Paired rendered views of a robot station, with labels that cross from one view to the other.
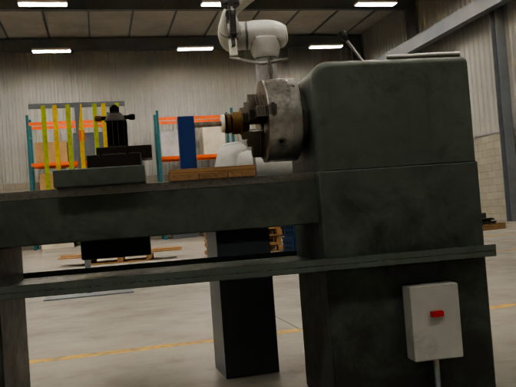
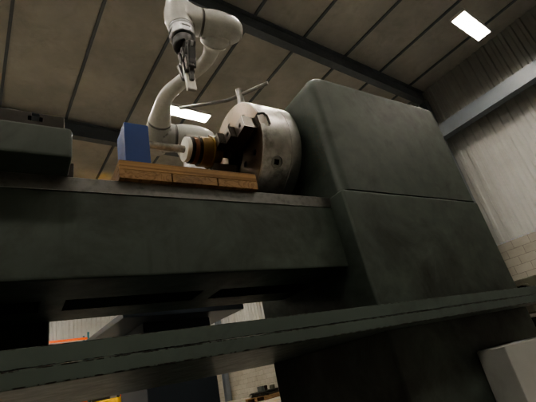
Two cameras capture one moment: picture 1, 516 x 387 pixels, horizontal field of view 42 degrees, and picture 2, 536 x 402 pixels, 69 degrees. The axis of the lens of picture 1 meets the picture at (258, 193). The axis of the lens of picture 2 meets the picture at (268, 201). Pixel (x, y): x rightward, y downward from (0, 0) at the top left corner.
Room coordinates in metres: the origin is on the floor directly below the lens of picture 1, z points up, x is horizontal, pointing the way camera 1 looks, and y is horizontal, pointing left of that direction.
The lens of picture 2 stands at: (1.65, 0.34, 0.47)
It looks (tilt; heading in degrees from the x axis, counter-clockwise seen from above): 24 degrees up; 333
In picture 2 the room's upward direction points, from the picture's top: 13 degrees counter-clockwise
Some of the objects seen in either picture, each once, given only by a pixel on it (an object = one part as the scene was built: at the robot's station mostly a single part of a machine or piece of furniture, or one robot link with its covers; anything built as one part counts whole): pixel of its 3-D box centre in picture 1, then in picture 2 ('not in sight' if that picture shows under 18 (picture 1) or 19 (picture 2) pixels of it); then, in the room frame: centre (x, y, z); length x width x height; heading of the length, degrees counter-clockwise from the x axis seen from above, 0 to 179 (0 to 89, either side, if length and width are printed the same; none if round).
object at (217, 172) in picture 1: (208, 176); (168, 213); (2.52, 0.18, 0.88); 0.36 x 0.30 x 0.04; 9
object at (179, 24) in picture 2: not in sight; (182, 35); (2.60, 0.05, 1.61); 0.09 x 0.09 x 0.06
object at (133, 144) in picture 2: (186, 147); (134, 170); (2.51, 0.25, 1.00); 0.08 x 0.06 x 0.23; 9
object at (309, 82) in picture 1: (374, 120); (346, 179); (2.64, -0.48, 1.06); 0.59 x 0.48 x 0.39; 99
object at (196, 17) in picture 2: not in sight; (182, 15); (2.61, 0.04, 1.72); 0.13 x 0.11 x 0.16; 93
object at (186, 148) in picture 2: (207, 124); (165, 147); (2.52, 0.17, 1.08); 0.13 x 0.07 x 0.07; 99
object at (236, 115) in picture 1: (236, 123); (203, 151); (2.54, 0.06, 1.08); 0.09 x 0.09 x 0.09; 9
